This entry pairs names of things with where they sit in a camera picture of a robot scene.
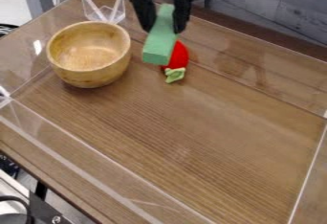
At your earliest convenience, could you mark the green foam stick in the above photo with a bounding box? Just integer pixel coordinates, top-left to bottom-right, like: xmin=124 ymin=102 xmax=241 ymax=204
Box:
xmin=142 ymin=4 xmax=177 ymax=65

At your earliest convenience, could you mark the brown wooden bowl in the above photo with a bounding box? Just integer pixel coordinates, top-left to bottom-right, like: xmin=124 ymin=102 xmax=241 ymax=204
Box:
xmin=45 ymin=21 xmax=132 ymax=88

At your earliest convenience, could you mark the red toy strawberry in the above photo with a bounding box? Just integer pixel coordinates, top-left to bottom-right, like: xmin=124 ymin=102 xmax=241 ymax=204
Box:
xmin=161 ymin=40 xmax=189 ymax=83

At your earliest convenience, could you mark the black metal table leg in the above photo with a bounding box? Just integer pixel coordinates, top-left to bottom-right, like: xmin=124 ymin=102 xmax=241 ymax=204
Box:
xmin=34 ymin=182 xmax=46 ymax=201

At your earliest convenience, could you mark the clear acrylic corner bracket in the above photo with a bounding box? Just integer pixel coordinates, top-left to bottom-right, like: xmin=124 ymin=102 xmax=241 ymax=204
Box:
xmin=81 ymin=0 xmax=125 ymax=24

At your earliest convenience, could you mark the clear acrylic enclosure wall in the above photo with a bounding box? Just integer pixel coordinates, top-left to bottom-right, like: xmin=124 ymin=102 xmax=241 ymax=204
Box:
xmin=0 ymin=0 xmax=327 ymax=224

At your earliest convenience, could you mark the black cable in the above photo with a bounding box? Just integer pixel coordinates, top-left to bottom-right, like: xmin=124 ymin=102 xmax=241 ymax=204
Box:
xmin=0 ymin=195 xmax=36 ymax=224

